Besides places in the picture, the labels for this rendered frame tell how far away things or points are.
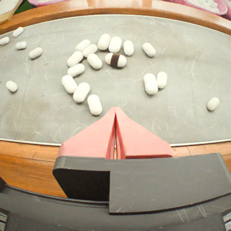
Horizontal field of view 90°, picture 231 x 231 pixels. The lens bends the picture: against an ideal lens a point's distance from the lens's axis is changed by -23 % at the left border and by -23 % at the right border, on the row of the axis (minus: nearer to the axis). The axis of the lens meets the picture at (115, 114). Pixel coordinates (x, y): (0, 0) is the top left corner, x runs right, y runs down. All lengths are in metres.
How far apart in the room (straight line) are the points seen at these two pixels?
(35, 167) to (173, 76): 0.29
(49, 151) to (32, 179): 0.06
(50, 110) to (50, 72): 0.08
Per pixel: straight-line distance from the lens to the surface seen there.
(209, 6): 0.62
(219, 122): 0.32
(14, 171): 0.28
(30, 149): 0.27
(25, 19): 0.44
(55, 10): 0.41
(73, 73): 0.27
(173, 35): 0.36
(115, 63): 0.26
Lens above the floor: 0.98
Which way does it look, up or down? 76 degrees down
